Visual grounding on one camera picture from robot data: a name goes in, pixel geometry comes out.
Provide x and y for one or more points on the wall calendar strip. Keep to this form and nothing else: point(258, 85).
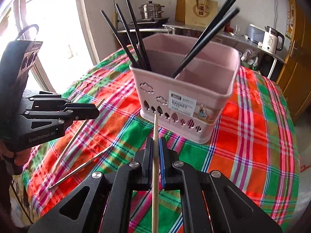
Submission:
point(289, 17)

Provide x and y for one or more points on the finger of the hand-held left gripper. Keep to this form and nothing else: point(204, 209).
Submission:
point(82, 116)
point(80, 108)

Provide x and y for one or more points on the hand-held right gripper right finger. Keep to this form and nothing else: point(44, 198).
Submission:
point(162, 162)

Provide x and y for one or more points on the glass cup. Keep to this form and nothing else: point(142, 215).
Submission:
point(237, 29)

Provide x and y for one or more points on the green and white plastic bag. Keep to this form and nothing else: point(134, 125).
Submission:
point(250, 59)

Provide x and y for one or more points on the wooden cutting board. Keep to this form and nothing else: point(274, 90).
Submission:
point(180, 4)

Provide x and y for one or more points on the tan paper gift bag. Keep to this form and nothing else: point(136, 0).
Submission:
point(199, 12)

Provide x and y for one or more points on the person's left hand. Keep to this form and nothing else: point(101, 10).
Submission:
point(21, 159)

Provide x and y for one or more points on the wall power outlet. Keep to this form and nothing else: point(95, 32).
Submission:
point(114, 21)

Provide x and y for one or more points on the steel steamer pot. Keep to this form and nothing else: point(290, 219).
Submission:
point(150, 11)

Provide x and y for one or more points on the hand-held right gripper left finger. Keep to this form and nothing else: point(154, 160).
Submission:
point(145, 161)

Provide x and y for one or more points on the wooden chopstick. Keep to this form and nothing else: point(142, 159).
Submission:
point(155, 174)
point(73, 138)

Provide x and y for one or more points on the window frame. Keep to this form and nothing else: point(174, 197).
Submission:
point(83, 29)

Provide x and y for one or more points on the red jar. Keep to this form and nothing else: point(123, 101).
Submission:
point(227, 27)

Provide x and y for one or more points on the wooden door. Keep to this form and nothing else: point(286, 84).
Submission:
point(298, 77)

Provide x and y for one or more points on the plaid tablecloth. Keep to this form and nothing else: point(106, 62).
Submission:
point(243, 138)

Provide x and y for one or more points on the metal shelf table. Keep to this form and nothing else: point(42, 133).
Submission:
point(243, 42)

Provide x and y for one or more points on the black induction cooker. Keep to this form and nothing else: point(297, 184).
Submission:
point(150, 21)

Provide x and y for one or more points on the pink plastic utensil basket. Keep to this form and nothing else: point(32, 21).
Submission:
point(170, 87)

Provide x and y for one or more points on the metal chopstick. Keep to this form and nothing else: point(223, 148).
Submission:
point(80, 167)

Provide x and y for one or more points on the white electric kettle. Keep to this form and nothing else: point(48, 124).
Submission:
point(271, 41)

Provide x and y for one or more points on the person's left forearm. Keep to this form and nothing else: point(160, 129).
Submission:
point(4, 189)

